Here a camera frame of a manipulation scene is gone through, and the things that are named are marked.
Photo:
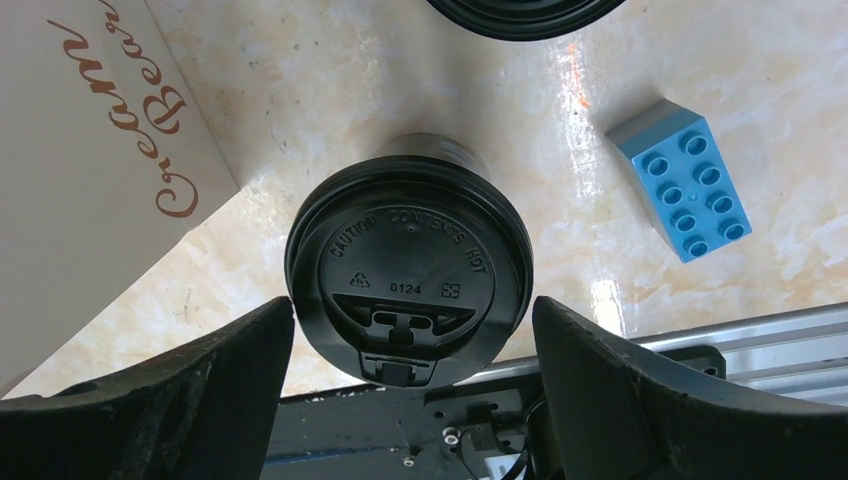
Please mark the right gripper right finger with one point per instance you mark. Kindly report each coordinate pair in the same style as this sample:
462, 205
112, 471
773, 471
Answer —
621, 411

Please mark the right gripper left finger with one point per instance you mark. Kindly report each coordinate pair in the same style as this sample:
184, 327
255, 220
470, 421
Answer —
203, 410

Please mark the black cup lid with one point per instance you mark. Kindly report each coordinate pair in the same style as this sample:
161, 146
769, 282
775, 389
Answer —
408, 271

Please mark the beige paper takeout bag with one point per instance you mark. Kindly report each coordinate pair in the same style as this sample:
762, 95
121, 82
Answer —
106, 164

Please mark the single black coffee cup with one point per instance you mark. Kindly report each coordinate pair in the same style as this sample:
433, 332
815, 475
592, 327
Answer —
433, 145

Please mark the blue toy block right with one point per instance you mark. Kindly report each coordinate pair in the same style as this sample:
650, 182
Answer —
675, 167

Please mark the stack of black lids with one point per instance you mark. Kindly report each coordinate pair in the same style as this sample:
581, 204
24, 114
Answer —
524, 21

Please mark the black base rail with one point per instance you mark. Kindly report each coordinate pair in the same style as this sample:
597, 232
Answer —
497, 425

